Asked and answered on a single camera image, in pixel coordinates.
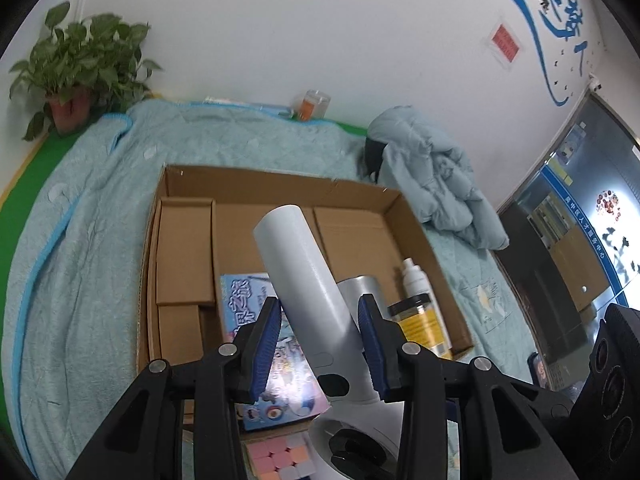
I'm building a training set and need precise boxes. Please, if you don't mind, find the pastel rubiks cube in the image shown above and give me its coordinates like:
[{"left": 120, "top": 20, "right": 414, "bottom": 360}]
[{"left": 245, "top": 432, "right": 317, "bottom": 480}]

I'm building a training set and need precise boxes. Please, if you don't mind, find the yellow label glass jar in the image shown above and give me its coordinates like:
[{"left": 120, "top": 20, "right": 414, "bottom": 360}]
[{"left": 387, "top": 294, "right": 452, "bottom": 360}]

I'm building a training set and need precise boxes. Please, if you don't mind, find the colourful cartoon game box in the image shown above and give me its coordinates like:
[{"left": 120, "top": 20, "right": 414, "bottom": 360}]
[{"left": 220, "top": 273, "right": 329, "bottom": 432}]

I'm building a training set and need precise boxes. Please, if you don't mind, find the white handheld device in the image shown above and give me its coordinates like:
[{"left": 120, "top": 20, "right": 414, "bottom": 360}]
[{"left": 254, "top": 205, "right": 402, "bottom": 479}]

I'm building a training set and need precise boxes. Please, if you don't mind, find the white spray bottle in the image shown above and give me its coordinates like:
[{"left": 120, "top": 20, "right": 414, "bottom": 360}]
[{"left": 402, "top": 258, "right": 452, "bottom": 350}]

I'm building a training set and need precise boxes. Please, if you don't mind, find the silver metal tin can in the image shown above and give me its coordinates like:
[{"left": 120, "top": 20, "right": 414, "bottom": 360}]
[{"left": 337, "top": 275, "right": 390, "bottom": 327}]

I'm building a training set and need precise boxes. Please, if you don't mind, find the dark smartphone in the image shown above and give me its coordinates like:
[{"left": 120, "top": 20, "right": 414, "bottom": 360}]
[{"left": 527, "top": 352, "right": 552, "bottom": 390}]

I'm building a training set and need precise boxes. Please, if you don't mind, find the glass door with blue stripe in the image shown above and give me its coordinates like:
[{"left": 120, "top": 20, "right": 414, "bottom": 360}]
[{"left": 498, "top": 94, "right": 639, "bottom": 363}]

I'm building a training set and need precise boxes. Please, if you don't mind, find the large shallow cardboard box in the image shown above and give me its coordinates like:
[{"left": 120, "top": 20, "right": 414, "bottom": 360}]
[{"left": 136, "top": 166, "right": 473, "bottom": 368}]

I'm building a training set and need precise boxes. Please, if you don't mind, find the light blue folded jacket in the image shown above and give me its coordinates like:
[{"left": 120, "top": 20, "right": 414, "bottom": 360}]
[{"left": 363, "top": 106, "right": 510, "bottom": 250}]

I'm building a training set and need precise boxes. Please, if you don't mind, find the potted green plant red pot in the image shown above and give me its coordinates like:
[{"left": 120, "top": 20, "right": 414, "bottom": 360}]
[{"left": 10, "top": 0, "right": 162, "bottom": 142}]

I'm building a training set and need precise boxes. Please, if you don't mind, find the red wall notice sign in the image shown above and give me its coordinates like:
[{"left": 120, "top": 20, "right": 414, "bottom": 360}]
[{"left": 482, "top": 18, "right": 526, "bottom": 70}]

